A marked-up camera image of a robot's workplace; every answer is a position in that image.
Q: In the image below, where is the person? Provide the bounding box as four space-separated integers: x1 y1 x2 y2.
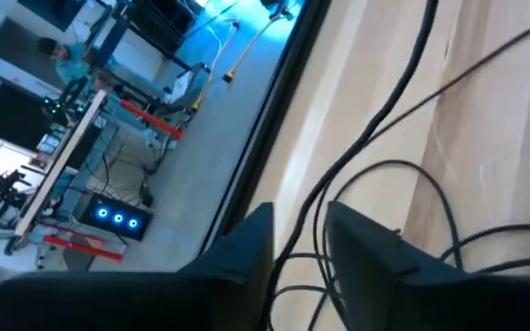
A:
37 36 120 87

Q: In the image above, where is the black computer with blue lights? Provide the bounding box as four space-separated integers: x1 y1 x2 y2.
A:
80 192 155 243

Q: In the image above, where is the red stand leg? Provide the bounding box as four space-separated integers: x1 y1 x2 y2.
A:
117 98 186 141
41 234 126 265

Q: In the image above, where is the wooden work table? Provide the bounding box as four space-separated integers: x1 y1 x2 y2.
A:
14 88 110 238

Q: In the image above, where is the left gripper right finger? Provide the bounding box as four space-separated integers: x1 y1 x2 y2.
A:
326 200 472 331

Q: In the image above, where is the long black cord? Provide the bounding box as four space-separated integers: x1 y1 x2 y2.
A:
258 0 530 331

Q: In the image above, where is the black gantry frame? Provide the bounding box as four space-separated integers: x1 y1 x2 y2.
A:
87 0 133 70

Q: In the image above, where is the black equipment cart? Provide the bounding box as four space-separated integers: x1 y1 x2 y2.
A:
124 0 213 111

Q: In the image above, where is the yellow extension cord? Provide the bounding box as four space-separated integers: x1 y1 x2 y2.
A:
222 16 290 85

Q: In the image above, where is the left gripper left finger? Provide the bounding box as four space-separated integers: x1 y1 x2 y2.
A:
177 201 275 331

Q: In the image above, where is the white floor cable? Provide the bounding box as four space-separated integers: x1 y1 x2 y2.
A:
190 20 242 112

